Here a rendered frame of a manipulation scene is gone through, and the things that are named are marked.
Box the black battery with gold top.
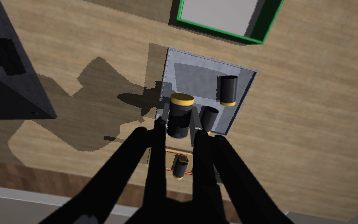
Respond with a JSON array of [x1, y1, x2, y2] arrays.
[[167, 93, 194, 139], [201, 106, 219, 134], [173, 157, 188, 180], [220, 75, 238, 106]]

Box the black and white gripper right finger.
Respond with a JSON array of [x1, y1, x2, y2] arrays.
[[189, 106, 294, 224]]

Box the green open-top box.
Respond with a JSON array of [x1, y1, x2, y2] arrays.
[[177, 0, 284, 45]]

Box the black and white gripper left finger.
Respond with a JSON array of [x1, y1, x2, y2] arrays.
[[38, 103, 170, 224]]

